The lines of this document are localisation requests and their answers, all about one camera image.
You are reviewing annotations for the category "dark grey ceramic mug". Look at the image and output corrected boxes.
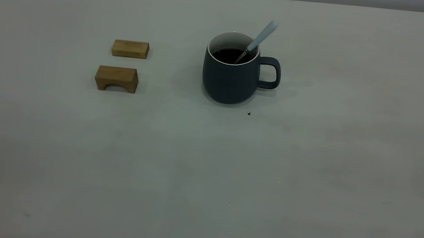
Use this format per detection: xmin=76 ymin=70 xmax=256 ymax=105
xmin=199 ymin=29 xmax=286 ymax=110

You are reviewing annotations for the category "spoon with pale blue handle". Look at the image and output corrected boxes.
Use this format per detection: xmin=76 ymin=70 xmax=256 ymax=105
xmin=234 ymin=16 xmax=279 ymax=68

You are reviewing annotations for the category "dark coffee liquid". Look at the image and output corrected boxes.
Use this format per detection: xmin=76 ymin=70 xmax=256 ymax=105
xmin=211 ymin=46 xmax=253 ymax=67

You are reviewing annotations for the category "arched wooden block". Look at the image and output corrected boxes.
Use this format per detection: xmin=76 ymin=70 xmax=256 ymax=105
xmin=93 ymin=64 xmax=140 ymax=94

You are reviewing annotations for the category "flat rectangular wooden block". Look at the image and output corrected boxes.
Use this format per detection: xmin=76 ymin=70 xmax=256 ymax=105
xmin=111 ymin=38 xmax=150 ymax=60

